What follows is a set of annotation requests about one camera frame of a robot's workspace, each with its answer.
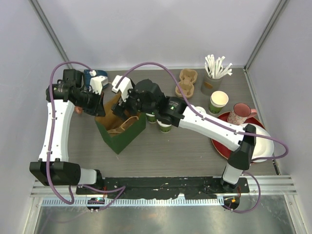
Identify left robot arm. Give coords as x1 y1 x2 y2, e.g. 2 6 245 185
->
29 69 108 195

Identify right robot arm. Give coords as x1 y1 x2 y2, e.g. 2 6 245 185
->
112 76 256 193

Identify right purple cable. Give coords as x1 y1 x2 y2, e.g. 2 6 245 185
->
116 61 289 215

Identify grey straw holder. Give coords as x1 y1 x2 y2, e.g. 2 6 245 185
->
201 72 223 96

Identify stack of white lids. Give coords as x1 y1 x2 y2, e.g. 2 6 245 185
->
195 106 207 115

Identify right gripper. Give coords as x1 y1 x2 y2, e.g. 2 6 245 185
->
111 84 156 124

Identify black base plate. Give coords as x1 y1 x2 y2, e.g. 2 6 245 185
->
76 175 250 200

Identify white wrapped straws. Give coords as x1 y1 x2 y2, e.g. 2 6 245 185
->
204 54 233 80

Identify stack of green cups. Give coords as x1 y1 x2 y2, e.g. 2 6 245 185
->
209 91 229 114

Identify pink speckled mug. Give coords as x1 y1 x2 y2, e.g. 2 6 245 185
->
227 103 257 125

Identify white plate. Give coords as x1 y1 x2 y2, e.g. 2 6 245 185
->
251 123 274 162

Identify red round tray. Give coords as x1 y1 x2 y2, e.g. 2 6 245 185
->
211 112 265 159

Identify small copper cup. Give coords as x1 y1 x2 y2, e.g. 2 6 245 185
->
74 106 83 115

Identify blue ceramic dish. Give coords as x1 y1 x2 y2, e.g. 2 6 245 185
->
83 69 109 88

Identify green paper bag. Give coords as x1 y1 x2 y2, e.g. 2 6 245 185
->
95 94 146 154

